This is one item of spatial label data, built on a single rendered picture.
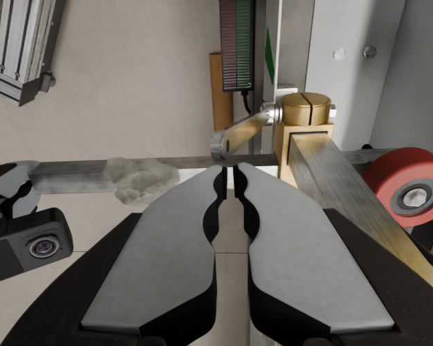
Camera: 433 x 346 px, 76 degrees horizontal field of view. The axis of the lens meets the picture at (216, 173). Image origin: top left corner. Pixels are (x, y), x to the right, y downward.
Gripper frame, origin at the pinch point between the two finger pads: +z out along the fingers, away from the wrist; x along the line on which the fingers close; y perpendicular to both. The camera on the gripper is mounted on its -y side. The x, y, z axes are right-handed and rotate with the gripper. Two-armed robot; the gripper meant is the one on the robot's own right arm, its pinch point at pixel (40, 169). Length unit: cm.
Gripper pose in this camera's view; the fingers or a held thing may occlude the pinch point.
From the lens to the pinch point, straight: 42.5
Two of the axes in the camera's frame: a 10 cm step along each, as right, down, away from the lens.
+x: 0.5, 8.5, 5.2
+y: -10.0, 0.3, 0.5
